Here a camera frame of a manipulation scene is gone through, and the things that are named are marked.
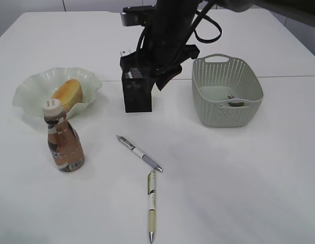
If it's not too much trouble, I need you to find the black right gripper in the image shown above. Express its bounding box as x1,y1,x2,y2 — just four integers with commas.
120,44,200,91

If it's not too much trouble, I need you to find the clear plastic ruler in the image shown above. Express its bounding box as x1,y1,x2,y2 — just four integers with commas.
120,50,132,57

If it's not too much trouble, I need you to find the golden bread loaf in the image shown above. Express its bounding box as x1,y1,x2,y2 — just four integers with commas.
51,79,83,113

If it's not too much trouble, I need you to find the white grey ballpoint pen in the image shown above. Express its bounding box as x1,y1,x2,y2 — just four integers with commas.
116,135,163,172

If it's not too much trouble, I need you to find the small paper ball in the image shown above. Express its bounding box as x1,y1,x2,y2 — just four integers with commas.
227,94,245,107

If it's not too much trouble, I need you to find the cream yellow ballpoint pen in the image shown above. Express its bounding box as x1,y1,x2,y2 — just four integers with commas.
148,170,156,243

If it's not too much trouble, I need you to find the brown coffee drink bottle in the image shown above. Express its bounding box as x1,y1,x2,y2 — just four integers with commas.
42,99,84,172

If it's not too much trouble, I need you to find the blue white ballpoint pen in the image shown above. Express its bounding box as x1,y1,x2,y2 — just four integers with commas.
125,68,142,79

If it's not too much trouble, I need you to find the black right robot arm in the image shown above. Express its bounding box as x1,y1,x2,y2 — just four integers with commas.
120,1,315,90

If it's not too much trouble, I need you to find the black mesh pen holder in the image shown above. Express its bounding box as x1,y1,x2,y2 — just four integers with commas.
122,72,154,113

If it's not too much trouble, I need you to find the pale green plastic basket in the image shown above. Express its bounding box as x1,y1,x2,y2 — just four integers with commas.
192,54,264,128

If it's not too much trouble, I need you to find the pale green wavy glass bowl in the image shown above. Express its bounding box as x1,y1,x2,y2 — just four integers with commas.
12,68,102,118

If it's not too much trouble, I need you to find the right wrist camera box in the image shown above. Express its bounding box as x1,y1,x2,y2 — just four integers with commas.
120,5,156,26

